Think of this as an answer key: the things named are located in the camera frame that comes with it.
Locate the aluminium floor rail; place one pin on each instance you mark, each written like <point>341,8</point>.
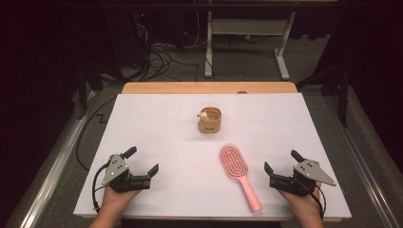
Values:
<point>60,158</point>
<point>361,164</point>

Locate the white table mat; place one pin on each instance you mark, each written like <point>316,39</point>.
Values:
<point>177,148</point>

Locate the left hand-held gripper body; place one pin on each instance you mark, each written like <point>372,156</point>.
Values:
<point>118,172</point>

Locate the round wooden holder cup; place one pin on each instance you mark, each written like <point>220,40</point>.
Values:
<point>209,123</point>

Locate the white metal stand frame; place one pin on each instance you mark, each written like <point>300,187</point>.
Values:
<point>245,27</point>

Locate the small yellow-green ball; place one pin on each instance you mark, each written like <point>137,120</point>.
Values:
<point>247,37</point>

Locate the person's left hand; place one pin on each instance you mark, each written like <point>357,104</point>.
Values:
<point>118,198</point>

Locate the pink hairbrush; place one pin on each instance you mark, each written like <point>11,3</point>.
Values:
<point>234,164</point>

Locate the black stand leg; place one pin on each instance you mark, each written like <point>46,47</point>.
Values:
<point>342,98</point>
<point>83,91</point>

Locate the person's right hand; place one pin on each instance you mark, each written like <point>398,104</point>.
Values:
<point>302,204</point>

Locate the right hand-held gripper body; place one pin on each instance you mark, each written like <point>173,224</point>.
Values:
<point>305,172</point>

